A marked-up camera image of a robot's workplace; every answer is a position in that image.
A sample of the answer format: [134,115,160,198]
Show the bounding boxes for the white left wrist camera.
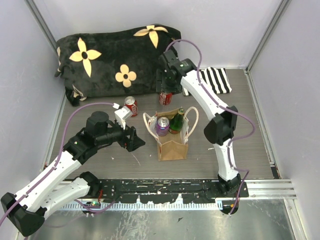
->
[114,106,133,130]

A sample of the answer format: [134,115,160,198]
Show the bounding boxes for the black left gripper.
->
[96,118,146,152]

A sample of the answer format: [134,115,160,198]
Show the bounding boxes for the black white striped cloth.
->
[182,66,233,97]

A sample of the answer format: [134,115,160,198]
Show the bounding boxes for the watermelon print canvas bag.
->
[142,106,199,161]

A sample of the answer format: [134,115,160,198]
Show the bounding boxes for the white slotted cable duct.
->
[59,198,223,211]

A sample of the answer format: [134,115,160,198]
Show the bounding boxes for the purple Fanta can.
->
[156,116,170,137]

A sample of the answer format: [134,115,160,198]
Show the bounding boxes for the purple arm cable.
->
[0,102,120,226]
[165,39,256,181]

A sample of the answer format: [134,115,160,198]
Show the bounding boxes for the red cola can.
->
[124,96,138,117]
[159,92,173,106]

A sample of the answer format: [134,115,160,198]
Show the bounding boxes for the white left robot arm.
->
[0,111,146,237]

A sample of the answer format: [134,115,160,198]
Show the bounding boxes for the green glass bottle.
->
[169,107,185,134]

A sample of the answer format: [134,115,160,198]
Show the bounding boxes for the black floral plush blanket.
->
[55,24,182,107]

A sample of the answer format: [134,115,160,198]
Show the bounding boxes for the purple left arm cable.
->
[0,102,120,226]

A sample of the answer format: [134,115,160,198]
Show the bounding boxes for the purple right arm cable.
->
[165,39,256,181]

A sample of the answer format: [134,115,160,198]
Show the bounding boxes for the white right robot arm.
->
[156,50,242,197]

